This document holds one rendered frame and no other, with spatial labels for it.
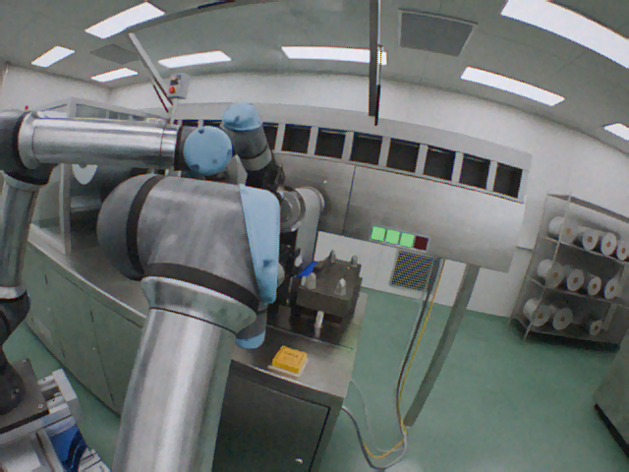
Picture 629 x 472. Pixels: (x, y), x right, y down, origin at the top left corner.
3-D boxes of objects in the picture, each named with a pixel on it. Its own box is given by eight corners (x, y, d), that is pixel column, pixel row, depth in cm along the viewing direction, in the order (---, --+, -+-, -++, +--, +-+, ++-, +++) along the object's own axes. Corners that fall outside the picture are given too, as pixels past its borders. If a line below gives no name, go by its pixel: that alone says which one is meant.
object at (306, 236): (290, 281, 87) (298, 226, 83) (310, 263, 109) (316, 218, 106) (291, 282, 87) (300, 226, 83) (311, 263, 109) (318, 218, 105)
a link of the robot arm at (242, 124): (211, 112, 51) (247, 94, 52) (228, 149, 60) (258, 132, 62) (225, 128, 47) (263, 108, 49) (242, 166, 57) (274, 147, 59)
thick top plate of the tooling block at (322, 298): (295, 304, 83) (298, 287, 82) (324, 268, 121) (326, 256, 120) (345, 318, 79) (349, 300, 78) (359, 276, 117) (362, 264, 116)
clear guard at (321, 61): (129, 31, 82) (129, 31, 82) (176, 105, 128) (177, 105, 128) (371, -3, 59) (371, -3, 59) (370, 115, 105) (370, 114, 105)
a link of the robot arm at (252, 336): (225, 327, 66) (226, 290, 63) (266, 335, 66) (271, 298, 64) (215, 344, 58) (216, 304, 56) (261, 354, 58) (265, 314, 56)
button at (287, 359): (271, 366, 62) (272, 359, 62) (281, 352, 69) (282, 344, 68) (298, 376, 61) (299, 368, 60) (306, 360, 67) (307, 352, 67)
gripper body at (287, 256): (303, 247, 78) (288, 257, 66) (298, 274, 79) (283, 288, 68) (278, 241, 79) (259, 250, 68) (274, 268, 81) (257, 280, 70)
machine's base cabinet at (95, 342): (18, 320, 133) (-1, 218, 115) (76, 297, 195) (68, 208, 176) (298, 520, 77) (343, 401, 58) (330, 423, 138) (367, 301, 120)
